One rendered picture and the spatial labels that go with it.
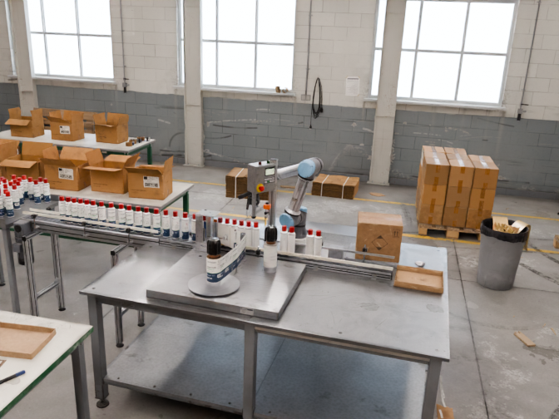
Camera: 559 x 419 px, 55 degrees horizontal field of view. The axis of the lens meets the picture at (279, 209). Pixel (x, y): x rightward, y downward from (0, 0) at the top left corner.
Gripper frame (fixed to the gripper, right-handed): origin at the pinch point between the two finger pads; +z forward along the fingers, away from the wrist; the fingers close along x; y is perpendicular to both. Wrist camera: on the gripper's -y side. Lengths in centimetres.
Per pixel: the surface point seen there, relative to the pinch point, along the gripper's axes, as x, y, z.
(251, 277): -80, 25, 12
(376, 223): -23, 95, -12
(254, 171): -38, 13, -44
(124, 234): -39, -83, 13
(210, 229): -46.7, -14.3, -2.5
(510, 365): 8, 204, 100
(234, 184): 340, -117, 81
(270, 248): -71, 34, -5
